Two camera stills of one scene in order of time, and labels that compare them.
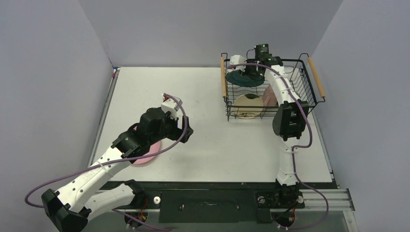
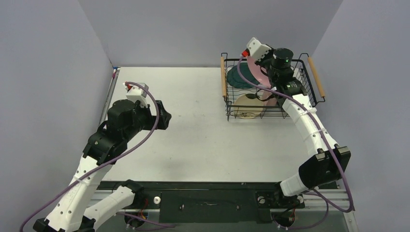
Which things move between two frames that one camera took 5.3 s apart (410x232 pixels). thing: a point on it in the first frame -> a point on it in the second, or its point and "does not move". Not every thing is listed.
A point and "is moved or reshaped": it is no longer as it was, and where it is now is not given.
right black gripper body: (251, 73) -> (267, 73)
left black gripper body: (169, 129) -> (144, 119)
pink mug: (269, 97) does not move
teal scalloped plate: (235, 77) does not move
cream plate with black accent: (248, 106) does not move
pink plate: (153, 148) is moved or reshaped
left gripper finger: (189, 131) -> (164, 116)
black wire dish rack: (247, 92) does not move
